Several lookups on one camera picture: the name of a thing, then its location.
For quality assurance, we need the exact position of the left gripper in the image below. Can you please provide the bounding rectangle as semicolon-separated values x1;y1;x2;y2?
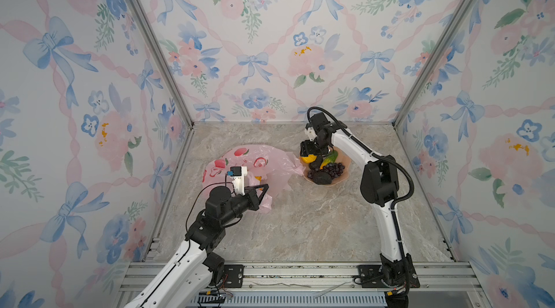
220;183;268;228

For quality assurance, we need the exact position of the yellow bell pepper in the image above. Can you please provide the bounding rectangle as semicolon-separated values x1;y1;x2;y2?
300;154;317;164

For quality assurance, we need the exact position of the pink plastic bag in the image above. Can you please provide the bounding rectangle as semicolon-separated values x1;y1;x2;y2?
202;145;304;213

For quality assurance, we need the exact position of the dark avocado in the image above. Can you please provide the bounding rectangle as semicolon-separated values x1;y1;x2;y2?
312;171;333;185
309;158;323;171

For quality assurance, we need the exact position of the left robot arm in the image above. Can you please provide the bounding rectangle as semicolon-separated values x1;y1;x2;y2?
126;184;269;307

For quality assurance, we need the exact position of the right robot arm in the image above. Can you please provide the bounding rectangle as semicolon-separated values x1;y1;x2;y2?
300;106;416;296

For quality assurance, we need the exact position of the purple grape bunch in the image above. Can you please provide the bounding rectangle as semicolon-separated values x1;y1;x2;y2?
306;163;345;180

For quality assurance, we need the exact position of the pink fruit plate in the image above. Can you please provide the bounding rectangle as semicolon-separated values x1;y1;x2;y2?
299;149;351;187

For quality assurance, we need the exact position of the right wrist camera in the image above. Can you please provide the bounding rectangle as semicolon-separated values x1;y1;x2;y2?
304;124;317;142

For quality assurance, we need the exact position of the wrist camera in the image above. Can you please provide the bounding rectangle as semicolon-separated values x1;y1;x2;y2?
304;124;317;142
227;166;248;195

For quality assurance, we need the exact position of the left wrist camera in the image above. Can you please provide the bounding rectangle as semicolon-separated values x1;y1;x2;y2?
227;166;248;195

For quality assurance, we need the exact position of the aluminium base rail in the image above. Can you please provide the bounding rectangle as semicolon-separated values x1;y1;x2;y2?
114;261;491;308

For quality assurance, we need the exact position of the left corner aluminium post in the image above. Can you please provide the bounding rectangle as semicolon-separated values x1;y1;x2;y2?
126;0;194;130

